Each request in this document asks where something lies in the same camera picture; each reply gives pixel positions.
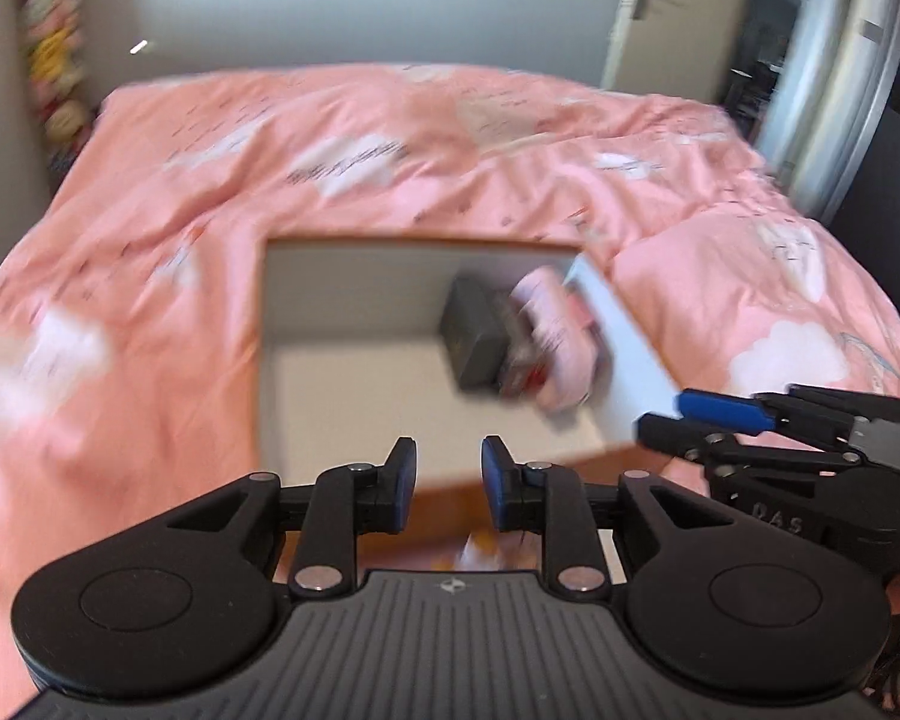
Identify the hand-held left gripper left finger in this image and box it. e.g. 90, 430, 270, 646
150, 436, 419, 601

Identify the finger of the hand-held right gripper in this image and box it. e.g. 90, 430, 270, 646
636, 411, 861, 471
677, 384, 900, 441

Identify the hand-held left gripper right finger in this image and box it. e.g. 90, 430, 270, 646
480, 435, 751, 599

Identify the orange cardboard box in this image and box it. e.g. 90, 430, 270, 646
257, 236, 680, 511

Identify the dark grey box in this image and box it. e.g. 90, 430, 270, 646
439, 275, 515, 395

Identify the pink printed blanket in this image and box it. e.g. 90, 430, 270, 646
0, 64, 900, 720

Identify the door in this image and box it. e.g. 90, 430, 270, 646
600, 0, 756, 102

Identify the hanging plush toy collection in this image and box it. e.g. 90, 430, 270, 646
19, 0, 92, 166

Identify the white door frame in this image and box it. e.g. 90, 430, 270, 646
757, 0, 900, 220

